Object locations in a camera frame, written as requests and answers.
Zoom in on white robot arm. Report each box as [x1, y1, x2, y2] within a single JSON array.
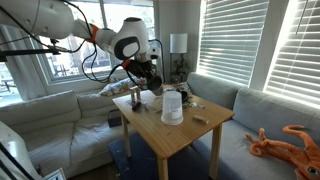
[[0, 0, 163, 90]]

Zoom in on orange plush octopus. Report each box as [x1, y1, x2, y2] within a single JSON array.
[[245, 125, 320, 180]]

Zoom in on black camera on stand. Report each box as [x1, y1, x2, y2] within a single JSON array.
[[0, 46, 67, 62]]

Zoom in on floral cushion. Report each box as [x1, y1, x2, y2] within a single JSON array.
[[99, 77, 146, 96]]

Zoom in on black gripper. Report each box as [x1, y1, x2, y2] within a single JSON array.
[[127, 60, 161, 87]]

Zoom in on small wooden block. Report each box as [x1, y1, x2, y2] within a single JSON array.
[[193, 115, 209, 124]]

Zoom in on wooden table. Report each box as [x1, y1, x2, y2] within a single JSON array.
[[113, 88, 234, 180]]

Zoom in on translucent white plastic container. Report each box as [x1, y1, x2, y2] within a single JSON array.
[[161, 91, 183, 125]]

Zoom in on wooden arch block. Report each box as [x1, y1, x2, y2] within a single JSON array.
[[130, 87, 141, 105]]

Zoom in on blue rug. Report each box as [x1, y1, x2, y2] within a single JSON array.
[[108, 133, 209, 180]]

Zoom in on silver metal cup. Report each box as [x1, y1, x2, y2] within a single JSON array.
[[148, 77, 163, 96]]

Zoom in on black box on sofa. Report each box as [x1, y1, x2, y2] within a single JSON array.
[[108, 109, 122, 127]]

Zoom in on white sofa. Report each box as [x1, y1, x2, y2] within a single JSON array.
[[0, 90, 123, 178]]

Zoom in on arched floor lamp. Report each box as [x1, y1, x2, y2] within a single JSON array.
[[149, 39, 165, 82]]

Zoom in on grey sofa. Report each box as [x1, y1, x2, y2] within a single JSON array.
[[179, 72, 320, 180]]

